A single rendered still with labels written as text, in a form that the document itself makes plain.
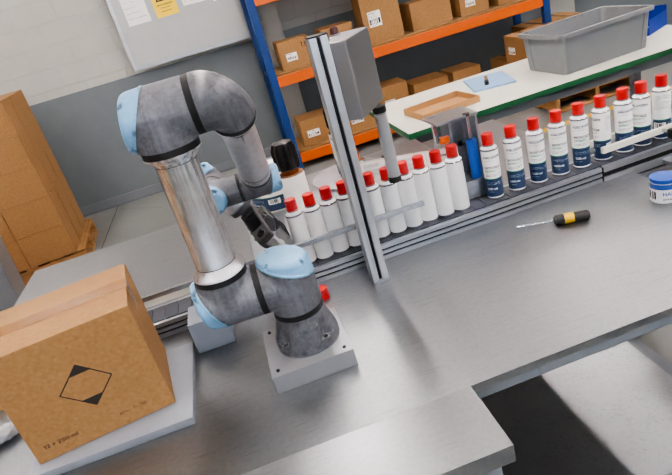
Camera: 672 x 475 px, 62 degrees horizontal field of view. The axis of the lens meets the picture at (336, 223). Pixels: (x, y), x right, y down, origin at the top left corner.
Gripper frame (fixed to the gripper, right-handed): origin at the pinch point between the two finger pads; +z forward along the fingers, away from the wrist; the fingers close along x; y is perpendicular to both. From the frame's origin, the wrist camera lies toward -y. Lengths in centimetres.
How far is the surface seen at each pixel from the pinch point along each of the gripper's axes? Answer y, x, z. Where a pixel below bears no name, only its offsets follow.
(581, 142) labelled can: -2, -83, 44
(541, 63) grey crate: 144, -144, 93
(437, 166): -1.7, -46.6, 14.3
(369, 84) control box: -11, -47, -20
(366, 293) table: -19.2, -7.7, 16.5
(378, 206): -2.0, -26.5, 9.4
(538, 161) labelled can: -2, -69, 38
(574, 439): -37, -17, 92
